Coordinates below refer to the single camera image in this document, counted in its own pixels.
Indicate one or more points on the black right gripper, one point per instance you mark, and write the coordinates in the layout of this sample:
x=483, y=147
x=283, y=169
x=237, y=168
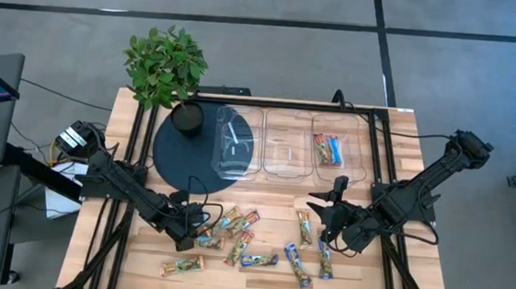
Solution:
x=355, y=228

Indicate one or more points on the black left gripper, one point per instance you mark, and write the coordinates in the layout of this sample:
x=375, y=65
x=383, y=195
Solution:
x=182, y=221

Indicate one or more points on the orange green granola bar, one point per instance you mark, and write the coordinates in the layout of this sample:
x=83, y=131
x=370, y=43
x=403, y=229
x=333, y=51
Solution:
x=305, y=229
x=231, y=216
x=211, y=242
x=182, y=266

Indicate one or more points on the red green granola bar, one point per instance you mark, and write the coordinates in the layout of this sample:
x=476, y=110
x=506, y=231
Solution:
x=320, y=149
x=243, y=223
x=239, y=247

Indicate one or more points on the light blue granola bar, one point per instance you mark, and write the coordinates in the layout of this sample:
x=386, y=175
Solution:
x=335, y=150

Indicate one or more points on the blue green granola bar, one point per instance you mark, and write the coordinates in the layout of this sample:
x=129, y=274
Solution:
x=325, y=260
x=259, y=260
x=297, y=266

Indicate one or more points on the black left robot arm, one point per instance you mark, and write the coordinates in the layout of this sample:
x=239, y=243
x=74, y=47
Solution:
x=116, y=184

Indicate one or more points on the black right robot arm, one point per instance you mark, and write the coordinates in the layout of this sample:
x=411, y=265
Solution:
x=420, y=189

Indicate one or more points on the clear plastic bin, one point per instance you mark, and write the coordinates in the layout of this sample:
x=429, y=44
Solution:
x=289, y=147
x=238, y=143
x=355, y=138

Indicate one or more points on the round dark blue mat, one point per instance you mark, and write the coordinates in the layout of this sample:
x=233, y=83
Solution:
x=183, y=157

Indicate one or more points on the white box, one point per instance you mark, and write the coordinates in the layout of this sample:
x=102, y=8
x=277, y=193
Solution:
x=59, y=205

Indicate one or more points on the black power strip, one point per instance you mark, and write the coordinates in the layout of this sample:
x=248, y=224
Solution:
x=225, y=89

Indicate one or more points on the green plant in black pot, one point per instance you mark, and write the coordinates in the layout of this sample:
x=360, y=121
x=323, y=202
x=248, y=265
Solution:
x=165, y=68

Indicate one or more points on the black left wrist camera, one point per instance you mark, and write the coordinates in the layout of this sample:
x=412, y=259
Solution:
x=179, y=197

